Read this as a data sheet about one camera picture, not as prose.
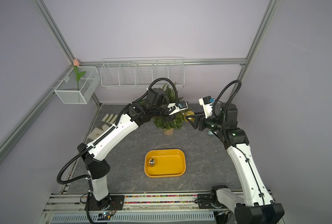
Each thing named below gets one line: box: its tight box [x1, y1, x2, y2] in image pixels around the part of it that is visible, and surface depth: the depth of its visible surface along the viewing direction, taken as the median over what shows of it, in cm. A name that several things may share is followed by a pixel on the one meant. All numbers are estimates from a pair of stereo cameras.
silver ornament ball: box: [148, 158, 155, 166], surface depth 86 cm
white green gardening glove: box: [87, 113, 118, 140], surface depth 108 cm
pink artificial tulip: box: [73, 58, 87, 91], surface depth 92 cm
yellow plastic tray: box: [144, 148, 187, 178], surface depth 88 cm
